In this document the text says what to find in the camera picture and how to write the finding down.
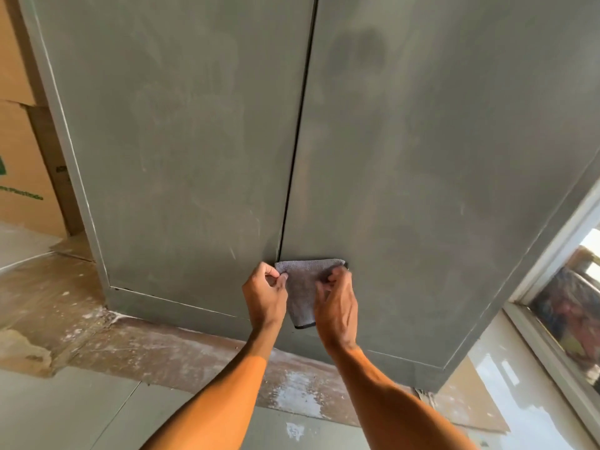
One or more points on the person's left hand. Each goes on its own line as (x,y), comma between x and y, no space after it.
(263,299)

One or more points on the person's right hand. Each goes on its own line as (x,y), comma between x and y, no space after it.
(336,313)

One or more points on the person's left thumb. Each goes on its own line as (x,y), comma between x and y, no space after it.
(281,283)

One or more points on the person's right thumb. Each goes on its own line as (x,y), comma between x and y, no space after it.
(320,290)

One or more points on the grey microfibre cloth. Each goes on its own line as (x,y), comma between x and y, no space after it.
(302,288)

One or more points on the person's left forearm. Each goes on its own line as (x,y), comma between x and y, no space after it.
(220,393)

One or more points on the person's right forearm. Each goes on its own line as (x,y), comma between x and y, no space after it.
(389,403)

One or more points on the brown cardboard floor sheet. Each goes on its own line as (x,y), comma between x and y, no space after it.
(154,346)

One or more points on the grey cabinet door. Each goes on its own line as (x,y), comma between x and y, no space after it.
(187,135)
(422,159)

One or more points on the grey metal cabinet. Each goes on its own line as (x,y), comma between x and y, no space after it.
(422,135)

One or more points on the cardboard box with green print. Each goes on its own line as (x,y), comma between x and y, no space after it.
(23,182)

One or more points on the plain brown cardboard box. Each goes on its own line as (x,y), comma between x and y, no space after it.
(11,51)

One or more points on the white window frame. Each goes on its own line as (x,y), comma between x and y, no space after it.
(553,285)

